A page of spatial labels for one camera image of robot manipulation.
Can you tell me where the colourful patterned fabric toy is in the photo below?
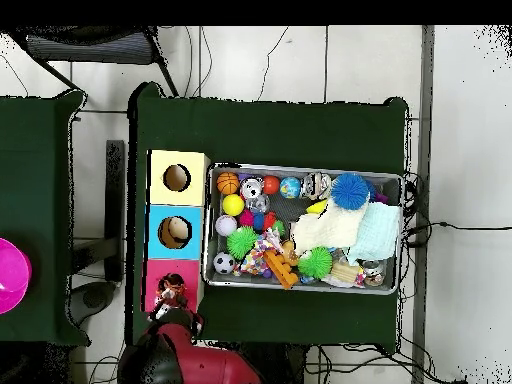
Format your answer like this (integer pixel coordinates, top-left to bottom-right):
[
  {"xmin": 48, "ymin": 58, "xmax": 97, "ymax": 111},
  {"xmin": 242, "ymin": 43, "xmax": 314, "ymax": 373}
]
[{"xmin": 238, "ymin": 227, "xmax": 285, "ymax": 278}]

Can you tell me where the long orange toy block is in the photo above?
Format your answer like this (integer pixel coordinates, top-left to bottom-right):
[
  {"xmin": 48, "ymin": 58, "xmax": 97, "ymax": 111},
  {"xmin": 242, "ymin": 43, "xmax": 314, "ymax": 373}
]
[{"xmin": 262, "ymin": 249, "xmax": 300, "ymax": 290}]

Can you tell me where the cream cloth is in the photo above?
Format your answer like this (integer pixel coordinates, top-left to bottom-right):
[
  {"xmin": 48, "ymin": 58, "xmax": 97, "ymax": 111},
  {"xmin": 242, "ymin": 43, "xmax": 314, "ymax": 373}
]
[{"xmin": 290, "ymin": 195, "xmax": 371, "ymax": 255}]

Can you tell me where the large blue spiky ball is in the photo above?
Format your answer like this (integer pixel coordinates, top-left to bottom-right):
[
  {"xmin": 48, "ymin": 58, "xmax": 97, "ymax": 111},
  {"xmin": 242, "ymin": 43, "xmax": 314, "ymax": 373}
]
[{"xmin": 330, "ymin": 172, "xmax": 370, "ymax": 211}]

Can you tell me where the orange tiger striped plush toy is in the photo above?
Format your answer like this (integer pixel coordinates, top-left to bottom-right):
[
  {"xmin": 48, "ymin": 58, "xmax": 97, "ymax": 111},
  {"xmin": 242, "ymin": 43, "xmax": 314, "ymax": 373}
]
[{"xmin": 157, "ymin": 272, "xmax": 189, "ymax": 309}]

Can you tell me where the mint green cloth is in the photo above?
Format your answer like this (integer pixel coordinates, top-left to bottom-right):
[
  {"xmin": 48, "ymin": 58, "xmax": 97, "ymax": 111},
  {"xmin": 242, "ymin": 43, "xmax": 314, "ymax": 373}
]
[{"xmin": 345, "ymin": 201, "xmax": 401, "ymax": 265}]

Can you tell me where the wooden box with three holes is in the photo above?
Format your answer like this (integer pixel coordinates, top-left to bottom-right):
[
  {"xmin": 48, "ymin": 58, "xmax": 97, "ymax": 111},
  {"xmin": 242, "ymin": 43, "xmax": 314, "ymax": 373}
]
[{"xmin": 141, "ymin": 149, "xmax": 212, "ymax": 314}]

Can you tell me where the silver mesh bin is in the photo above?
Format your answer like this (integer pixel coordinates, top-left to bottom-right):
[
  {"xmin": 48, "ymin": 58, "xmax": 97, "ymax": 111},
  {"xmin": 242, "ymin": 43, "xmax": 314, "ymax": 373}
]
[{"xmin": 202, "ymin": 162, "xmax": 403, "ymax": 296}]

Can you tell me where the yellow ball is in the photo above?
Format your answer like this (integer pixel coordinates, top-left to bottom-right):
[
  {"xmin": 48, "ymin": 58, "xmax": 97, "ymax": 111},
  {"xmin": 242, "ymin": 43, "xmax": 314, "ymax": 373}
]
[{"xmin": 222, "ymin": 193, "xmax": 246, "ymax": 217}]

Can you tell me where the small orange ball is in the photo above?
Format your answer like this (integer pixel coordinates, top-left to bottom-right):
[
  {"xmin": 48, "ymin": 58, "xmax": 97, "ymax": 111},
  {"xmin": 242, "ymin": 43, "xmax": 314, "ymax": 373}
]
[{"xmin": 262, "ymin": 175, "xmax": 282, "ymax": 196}]

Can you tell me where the white toy baseball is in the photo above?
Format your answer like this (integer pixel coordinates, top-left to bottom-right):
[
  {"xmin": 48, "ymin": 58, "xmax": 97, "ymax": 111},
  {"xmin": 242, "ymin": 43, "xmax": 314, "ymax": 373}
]
[{"xmin": 214, "ymin": 214, "xmax": 239, "ymax": 238}]

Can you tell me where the green spiky ball with eyes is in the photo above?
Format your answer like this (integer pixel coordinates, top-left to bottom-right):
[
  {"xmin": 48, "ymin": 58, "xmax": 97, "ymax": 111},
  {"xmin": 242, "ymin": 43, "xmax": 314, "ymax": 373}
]
[
  {"xmin": 297, "ymin": 246, "xmax": 334, "ymax": 280},
  {"xmin": 226, "ymin": 226, "xmax": 259, "ymax": 260}
]

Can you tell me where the orange toy basketball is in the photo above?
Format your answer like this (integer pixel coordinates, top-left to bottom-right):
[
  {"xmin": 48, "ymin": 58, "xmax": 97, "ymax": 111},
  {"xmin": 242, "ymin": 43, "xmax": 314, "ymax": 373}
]
[{"xmin": 216, "ymin": 171, "xmax": 240, "ymax": 196}]

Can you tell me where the blue globe ball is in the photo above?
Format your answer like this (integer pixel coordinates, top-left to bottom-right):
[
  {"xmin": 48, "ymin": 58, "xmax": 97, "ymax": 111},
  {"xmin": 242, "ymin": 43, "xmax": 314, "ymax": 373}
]
[{"xmin": 279, "ymin": 176, "xmax": 302, "ymax": 199}]

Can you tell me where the toy soccer ball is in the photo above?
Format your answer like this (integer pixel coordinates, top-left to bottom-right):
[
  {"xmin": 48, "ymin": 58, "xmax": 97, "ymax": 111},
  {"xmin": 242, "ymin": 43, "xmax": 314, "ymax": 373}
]
[{"xmin": 212, "ymin": 251, "xmax": 237, "ymax": 276}]

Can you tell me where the dark grey floor base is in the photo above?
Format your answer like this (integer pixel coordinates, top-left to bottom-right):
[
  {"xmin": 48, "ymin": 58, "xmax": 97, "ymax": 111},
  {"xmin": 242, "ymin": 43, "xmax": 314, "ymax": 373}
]
[{"xmin": 67, "ymin": 280, "xmax": 117, "ymax": 325}]

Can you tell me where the dark green side table cloth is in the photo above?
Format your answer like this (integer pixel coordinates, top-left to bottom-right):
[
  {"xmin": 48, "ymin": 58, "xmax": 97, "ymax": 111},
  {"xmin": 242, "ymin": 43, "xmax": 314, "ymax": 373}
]
[{"xmin": 0, "ymin": 90, "xmax": 91, "ymax": 345}]

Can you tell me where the black chair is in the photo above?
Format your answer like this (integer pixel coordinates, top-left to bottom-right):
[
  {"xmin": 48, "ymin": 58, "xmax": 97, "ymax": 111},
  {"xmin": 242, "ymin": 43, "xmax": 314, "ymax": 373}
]
[{"xmin": 7, "ymin": 25, "xmax": 179, "ymax": 97}]

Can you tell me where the magenta bowl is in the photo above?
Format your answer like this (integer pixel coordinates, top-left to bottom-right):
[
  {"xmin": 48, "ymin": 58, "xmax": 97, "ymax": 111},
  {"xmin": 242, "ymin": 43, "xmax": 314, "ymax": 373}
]
[{"xmin": 0, "ymin": 237, "xmax": 33, "ymax": 315}]

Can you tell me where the black floor cable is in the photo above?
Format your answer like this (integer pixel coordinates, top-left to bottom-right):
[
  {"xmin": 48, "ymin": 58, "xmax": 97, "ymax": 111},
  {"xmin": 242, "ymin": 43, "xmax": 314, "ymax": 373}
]
[{"xmin": 403, "ymin": 221, "xmax": 512, "ymax": 247}]

